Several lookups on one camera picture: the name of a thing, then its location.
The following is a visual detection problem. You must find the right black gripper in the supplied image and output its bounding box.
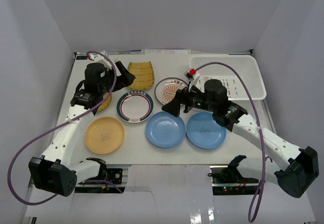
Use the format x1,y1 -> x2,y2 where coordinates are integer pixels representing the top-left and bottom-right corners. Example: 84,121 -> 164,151
161,81 -> 216,117

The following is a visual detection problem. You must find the yellow green rectangular plate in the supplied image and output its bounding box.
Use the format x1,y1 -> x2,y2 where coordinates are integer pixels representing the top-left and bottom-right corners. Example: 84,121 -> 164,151
128,61 -> 155,91

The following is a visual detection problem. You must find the orange sunburst white plate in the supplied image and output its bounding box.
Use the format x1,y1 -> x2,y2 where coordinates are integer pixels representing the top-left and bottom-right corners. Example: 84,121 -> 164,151
154,77 -> 188,105

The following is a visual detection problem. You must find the blue plastic plate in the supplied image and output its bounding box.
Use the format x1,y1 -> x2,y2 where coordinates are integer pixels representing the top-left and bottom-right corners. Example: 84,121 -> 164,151
186,112 -> 227,150
145,111 -> 186,149

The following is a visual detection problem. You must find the green red rimmed white plate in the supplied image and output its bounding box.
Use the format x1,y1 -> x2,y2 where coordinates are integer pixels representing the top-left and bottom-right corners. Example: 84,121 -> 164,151
116,91 -> 154,124

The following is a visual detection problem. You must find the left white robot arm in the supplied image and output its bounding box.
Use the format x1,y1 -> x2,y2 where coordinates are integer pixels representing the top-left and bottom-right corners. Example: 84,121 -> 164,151
28,61 -> 135,197

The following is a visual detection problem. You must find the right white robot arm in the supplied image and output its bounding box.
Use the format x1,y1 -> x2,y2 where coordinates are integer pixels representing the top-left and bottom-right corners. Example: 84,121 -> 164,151
162,79 -> 319,198

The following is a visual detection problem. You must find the white plastic bin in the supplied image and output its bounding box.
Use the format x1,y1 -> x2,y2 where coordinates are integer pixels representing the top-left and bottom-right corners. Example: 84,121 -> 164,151
189,55 -> 267,101

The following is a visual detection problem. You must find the yellow woven round plate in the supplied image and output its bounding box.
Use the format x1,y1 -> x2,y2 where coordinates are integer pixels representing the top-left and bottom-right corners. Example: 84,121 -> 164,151
95,93 -> 112,112

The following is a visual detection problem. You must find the white paper sheet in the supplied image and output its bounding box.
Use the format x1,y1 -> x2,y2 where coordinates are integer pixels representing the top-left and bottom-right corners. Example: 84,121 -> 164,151
141,49 -> 191,55

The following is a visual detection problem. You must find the yellow plastic round plate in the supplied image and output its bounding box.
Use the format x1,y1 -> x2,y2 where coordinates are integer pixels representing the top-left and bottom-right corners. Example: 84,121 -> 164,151
85,117 -> 125,155

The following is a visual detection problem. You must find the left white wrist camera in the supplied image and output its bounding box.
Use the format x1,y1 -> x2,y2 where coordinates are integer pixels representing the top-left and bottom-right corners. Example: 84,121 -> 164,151
86,51 -> 116,70

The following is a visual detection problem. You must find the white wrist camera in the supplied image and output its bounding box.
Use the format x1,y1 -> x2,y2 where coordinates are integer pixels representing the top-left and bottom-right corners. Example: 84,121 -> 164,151
184,68 -> 200,92
86,51 -> 116,70

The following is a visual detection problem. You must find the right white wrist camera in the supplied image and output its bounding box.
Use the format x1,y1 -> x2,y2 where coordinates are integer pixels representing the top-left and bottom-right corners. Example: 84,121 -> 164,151
184,68 -> 200,92

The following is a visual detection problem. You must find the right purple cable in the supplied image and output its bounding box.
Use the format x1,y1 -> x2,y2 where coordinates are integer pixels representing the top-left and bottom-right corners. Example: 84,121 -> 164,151
194,62 -> 273,223

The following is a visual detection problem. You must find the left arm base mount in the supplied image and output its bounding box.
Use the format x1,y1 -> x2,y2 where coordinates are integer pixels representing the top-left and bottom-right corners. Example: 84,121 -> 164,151
74,165 -> 128,194

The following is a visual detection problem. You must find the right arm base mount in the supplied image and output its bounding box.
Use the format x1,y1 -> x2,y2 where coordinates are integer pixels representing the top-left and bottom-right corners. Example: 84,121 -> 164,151
208,165 -> 259,196

